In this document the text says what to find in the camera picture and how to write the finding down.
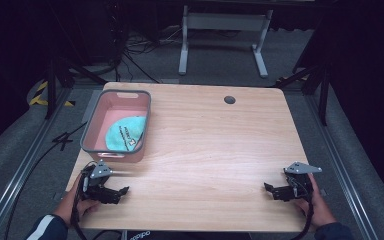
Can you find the white metal desk frame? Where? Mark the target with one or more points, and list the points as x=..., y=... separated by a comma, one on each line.
x=225, y=21

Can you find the pink basket with grey rim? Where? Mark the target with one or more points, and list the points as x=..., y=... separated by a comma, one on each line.
x=118, y=103

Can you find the person's right hand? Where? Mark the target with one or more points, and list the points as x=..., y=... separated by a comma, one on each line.
x=319, y=208

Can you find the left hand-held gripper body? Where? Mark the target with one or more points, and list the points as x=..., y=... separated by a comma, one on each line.
x=97, y=180

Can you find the teal cloth with black print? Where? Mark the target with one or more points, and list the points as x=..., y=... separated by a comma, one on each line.
x=125, y=133

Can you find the metal floor rail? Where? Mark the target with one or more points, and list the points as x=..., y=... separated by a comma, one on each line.
x=16, y=173
x=338, y=160

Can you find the person's left hand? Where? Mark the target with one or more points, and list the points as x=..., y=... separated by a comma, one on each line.
x=68, y=205

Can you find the black stand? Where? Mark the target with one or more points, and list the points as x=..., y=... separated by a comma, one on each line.
x=323, y=90
x=51, y=86

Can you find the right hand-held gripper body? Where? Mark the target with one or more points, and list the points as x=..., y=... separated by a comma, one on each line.
x=299, y=181

